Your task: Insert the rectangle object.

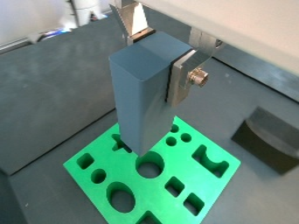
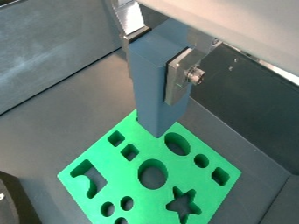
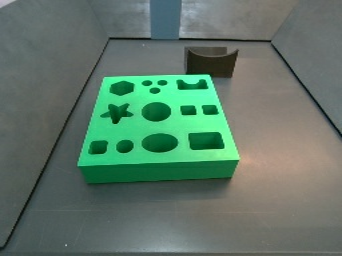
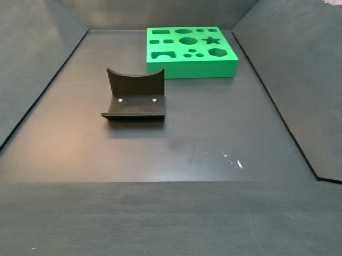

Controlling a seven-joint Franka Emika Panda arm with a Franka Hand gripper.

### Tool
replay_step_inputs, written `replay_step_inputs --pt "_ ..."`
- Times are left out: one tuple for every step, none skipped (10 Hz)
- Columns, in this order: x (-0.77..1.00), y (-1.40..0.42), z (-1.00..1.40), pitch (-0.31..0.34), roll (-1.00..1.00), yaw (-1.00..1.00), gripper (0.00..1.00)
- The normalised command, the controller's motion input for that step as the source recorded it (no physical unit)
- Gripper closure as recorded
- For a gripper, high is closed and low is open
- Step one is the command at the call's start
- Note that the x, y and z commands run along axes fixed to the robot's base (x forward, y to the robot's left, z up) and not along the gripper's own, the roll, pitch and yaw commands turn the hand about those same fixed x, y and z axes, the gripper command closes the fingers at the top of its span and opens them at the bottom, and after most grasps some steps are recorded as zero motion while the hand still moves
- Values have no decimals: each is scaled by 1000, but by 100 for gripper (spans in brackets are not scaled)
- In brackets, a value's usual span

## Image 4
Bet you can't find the green shape sorter block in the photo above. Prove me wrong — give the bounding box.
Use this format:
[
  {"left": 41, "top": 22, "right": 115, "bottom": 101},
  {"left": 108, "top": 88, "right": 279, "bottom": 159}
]
[{"left": 146, "top": 26, "right": 239, "bottom": 79}]

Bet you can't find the black curved holder bracket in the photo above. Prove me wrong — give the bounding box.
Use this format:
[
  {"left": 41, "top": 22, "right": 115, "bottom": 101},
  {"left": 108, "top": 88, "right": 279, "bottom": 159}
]
[{"left": 101, "top": 69, "right": 166, "bottom": 120}]

